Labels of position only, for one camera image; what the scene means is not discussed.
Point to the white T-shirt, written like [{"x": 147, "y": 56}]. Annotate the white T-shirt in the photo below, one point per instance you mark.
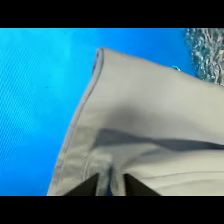
[{"x": 146, "y": 113}]

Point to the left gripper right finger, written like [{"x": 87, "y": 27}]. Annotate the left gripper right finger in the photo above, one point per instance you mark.
[{"x": 137, "y": 186}]

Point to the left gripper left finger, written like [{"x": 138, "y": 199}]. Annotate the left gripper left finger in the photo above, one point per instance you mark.
[{"x": 87, "y": 187}]

